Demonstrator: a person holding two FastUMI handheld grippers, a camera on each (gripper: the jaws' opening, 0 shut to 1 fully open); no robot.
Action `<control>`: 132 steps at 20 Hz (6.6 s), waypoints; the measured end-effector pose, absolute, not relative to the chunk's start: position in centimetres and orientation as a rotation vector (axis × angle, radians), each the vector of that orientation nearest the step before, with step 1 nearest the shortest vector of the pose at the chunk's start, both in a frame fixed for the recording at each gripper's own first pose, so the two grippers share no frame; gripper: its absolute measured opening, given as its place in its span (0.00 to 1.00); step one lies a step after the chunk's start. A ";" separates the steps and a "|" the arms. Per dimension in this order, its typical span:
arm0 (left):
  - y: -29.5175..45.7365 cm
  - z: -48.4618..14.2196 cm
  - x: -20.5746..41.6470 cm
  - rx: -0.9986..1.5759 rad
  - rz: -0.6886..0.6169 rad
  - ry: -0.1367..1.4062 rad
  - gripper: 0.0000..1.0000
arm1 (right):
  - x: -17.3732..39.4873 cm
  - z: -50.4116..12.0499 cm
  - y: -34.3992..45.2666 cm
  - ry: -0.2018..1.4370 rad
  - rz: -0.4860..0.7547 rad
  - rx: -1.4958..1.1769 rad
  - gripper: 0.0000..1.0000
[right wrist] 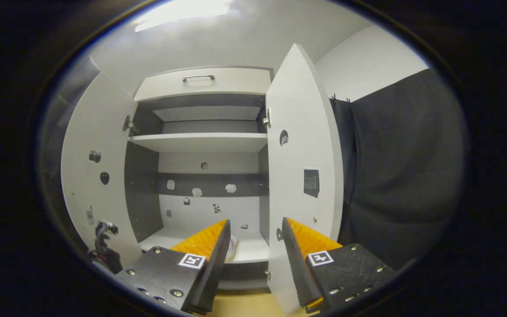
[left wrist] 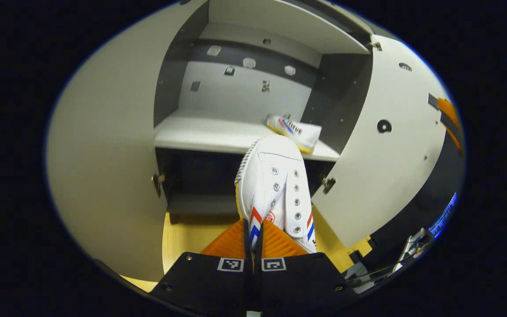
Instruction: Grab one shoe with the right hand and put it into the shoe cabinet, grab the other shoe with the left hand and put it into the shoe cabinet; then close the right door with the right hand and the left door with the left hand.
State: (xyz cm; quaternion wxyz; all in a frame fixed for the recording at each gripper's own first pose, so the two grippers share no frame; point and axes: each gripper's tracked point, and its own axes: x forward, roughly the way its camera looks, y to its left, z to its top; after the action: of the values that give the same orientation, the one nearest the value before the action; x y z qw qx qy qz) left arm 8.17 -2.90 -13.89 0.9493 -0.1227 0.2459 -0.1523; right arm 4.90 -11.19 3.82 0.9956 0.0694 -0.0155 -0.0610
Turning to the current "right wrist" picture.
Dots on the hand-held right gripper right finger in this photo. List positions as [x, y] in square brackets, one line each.
[299, 268]

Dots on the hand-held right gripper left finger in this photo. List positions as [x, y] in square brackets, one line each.
[211, 268]

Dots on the white shoe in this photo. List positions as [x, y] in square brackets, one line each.
[232, 246]

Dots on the white shoe cabinet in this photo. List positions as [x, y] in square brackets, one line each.
[143, 189]

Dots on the white cabinet door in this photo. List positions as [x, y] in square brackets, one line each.
[302, 110]
[104, 132]

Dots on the white cabinet drawer front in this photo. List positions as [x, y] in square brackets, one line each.
[236, 83]

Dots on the ceiling light panel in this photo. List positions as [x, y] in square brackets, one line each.
[178, 12]

